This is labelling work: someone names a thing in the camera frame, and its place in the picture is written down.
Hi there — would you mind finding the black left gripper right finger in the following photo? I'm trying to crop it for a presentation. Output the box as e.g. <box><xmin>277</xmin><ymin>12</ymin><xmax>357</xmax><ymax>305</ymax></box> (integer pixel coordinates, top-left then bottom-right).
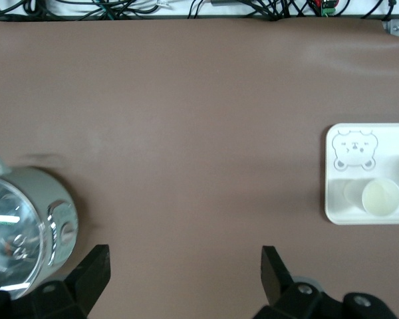
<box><xmin>252</xmin><ymin>245</ymin><xmax>397</xmax><ymax>319</ymax></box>

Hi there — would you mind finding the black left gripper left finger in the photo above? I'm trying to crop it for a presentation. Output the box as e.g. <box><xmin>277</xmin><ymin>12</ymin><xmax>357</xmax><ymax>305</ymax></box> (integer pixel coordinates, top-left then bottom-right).
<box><xmin>0</xmin><ymin>244</ymin><xmax>112</xmax><ymax>319</ymax></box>

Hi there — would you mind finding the cream bear print tray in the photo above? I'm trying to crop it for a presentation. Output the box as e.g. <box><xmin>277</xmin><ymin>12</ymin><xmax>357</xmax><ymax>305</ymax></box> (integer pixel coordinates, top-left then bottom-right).
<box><xmin>325</xmin><ymin>122</ymin><xmax>399</xmax><ymax>225</ymax></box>

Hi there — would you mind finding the glass pot lid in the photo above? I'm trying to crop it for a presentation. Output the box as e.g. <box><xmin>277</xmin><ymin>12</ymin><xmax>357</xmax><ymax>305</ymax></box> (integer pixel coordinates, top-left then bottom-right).
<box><xmin>0</xmin><ymin>172</ymin><xmax>54</xmax><ymax>297</ymax></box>

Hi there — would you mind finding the grey-green electric cooking pot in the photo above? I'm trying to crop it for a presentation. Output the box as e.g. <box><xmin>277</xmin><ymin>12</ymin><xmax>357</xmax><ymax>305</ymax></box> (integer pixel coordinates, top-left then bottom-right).
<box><xmin>0</xmin><ymin>152</ymin><xmax>79</xmax><ymax>300</ymax></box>

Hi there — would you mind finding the brown table cover mat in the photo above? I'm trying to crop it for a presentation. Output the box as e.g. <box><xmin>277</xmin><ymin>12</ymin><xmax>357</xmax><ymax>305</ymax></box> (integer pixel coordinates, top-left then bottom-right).
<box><xmin>0</xmin><ymin>15</ymin><xmax>399</xmax><ymax>319</ymax></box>

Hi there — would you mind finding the black cable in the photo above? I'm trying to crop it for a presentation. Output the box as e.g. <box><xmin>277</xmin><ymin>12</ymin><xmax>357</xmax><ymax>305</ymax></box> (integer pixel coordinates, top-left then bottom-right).
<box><xmin>0</xmin><ymin>0</ymin><xmax>97</xmax><ymax>17</ymax></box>
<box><xmin>249</xmin><ymin>0</ymin><xmax>317</xmax><ymax>20</ymax></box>
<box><xmin>188</xmin><ymin>0</ymin><xmax>204</xmax><ymax>19</ymax></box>

